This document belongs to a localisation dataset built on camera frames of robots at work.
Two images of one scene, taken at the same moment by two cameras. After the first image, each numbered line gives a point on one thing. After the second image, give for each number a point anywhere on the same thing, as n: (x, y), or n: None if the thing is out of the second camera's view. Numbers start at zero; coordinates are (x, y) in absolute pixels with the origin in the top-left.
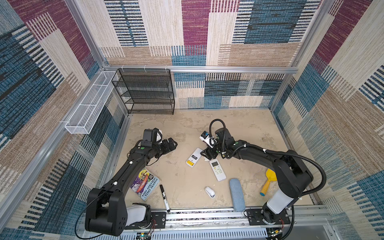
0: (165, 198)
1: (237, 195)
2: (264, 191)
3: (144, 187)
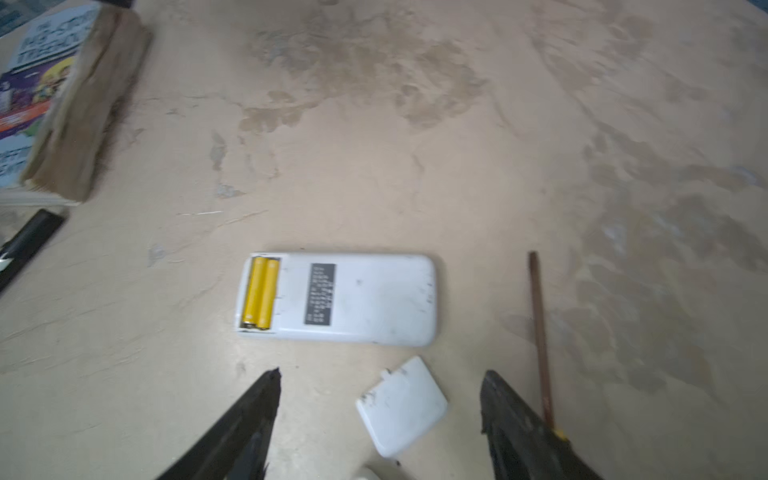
0: (16, 251)
1: None
2: None
3: (65, 84)
